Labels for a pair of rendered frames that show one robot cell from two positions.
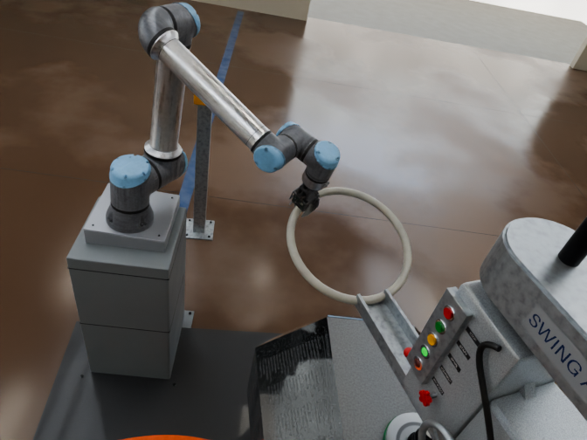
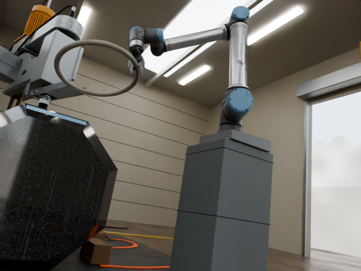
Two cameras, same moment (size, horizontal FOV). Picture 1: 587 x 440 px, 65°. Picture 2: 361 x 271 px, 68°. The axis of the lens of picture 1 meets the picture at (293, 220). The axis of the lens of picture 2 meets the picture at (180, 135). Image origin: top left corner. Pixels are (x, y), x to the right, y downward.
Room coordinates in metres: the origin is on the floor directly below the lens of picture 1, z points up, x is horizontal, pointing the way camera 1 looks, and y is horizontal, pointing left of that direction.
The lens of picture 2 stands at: (2.85, -0.26, 0.41)
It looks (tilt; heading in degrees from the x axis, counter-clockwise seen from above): 16 degrees up; 158
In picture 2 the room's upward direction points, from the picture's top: 9 degrees clockwise
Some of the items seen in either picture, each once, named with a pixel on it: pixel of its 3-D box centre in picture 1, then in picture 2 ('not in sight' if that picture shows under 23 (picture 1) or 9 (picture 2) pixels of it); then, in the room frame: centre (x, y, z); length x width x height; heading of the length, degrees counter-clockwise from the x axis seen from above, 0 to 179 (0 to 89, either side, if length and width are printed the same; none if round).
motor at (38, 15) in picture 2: not in sight; (41, 29); (0.11, -0.82, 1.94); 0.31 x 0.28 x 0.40; 117
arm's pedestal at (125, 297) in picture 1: (136, 293); (221, 217); (1.39, 0.67, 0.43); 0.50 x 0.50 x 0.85; 8
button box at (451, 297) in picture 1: (438, 338); (75, 64); (0.72, -0.40, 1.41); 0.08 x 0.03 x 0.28; 27
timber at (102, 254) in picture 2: not in sight; (95, 250); (0.76, 0.06, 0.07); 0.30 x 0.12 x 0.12; 10
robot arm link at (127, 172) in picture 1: (132, 181); (231, 112); (1.41, 0.66, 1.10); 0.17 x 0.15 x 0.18; 158
